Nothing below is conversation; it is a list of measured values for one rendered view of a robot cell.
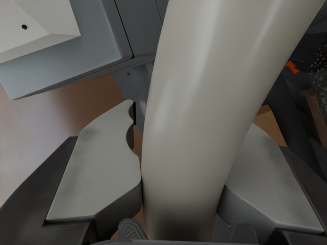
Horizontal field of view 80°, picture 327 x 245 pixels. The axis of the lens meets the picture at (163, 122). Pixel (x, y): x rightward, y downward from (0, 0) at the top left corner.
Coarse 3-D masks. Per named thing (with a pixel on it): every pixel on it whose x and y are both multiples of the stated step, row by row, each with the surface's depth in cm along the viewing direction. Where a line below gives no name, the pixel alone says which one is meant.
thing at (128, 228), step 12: (120, 228) 5; (132, 228) 5; (240, 228) 5; (252, 228) 5; (108, 240) 5; (120, 240) 5; (132, 240) 5; (144, 240) 5; (156, 240) 5; (228, 240) 6; (240, 240) 5; (252, 240) 5
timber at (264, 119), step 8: (264, 112) 108; (272, 112) 106; (256, 120) 110; (264, 120) 109; (272, 120) 108; (264, 128) 111; (272, 128) 109; (272, 136) 111; (280, 136) 110; (280, 144) 111
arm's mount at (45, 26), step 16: (0, 0) 31; (16, 0) 31; (32, 0) 34; (48, 0) 37; (64, 0) 41; (0, 16) 33; (16, 16) 33; (32, 16) 33; (48, 16) 36; (64, 16) 40; (0, 32) 36; (16, 32) 36; (32, 32) 36; (48, 32) 36; (64, 32) 40; (0, 48) 40; (16, 48) 41; (32, 48) 45
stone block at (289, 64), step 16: (320, 32) 59; (304, 48) 65; (320, 48) 55; (288, 64) 73; (304, 64) 60; (320, 64) 53; (288, 80) 81; (304, 80) 61; (320, 80) 54; (304, 96) 68; (320, 96) 56; (304, 112) 77; (320, 112) 59; (320, 128) 65; (320, 144) 74; (320, 160) 85
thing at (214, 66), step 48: (192, 0) 4; (240, 0) 3; (288, 0) 3; (192, 48) 4; (240, 48) 3; (288, 48) 4; (192, 96) 4; (240, 96) 4; (144, 144) 6; (192, 144) 5; (240, 144) 5; (144, 192) 7; (192, 192) 6; (192, 240) 7
